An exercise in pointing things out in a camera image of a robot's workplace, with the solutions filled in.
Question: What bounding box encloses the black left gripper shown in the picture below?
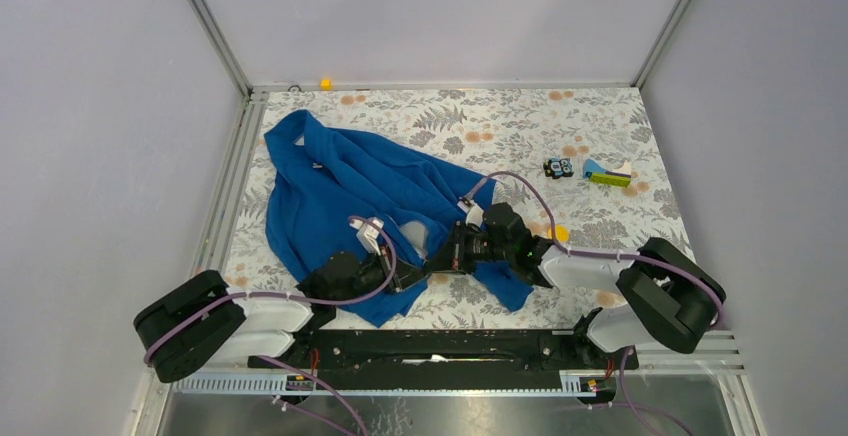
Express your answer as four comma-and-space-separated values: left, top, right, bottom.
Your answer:
333, 244, 428, 307

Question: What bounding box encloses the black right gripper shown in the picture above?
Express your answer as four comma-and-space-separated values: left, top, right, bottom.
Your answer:
424, 220, 514, 275

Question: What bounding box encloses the blue zip-up jacket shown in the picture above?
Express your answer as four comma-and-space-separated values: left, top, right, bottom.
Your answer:
263, 109, 535, 329

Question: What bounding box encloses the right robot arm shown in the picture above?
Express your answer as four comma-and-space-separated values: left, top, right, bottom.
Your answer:
425, 203, 726, 368

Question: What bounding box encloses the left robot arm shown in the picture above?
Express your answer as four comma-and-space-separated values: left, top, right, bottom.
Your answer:
133, 246, 426, 383

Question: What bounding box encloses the yellow round disc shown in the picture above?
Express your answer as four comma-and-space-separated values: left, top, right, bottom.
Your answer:
547, 225, 570, 243

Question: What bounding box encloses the small black blue toy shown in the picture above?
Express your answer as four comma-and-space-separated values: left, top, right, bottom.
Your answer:
543, 158, 574, 179

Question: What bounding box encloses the floral table mat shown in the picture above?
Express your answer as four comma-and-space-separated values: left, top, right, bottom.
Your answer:
222, 88, 695, 330

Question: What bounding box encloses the green blue toy block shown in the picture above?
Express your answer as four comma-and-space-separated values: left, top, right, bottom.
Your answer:
582, 159, 632, 187

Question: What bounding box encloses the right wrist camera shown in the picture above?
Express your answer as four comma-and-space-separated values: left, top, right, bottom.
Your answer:
457, 197, 484, 228

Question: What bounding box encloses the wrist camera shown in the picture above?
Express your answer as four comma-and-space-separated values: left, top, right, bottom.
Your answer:
457, 197, 484, 228
350, 217, 383, 255

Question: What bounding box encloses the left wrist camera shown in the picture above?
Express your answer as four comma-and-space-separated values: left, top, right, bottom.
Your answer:
350, 217, 383, 255

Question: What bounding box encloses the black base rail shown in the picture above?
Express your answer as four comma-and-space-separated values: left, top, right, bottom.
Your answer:
278, 329, 639, 391

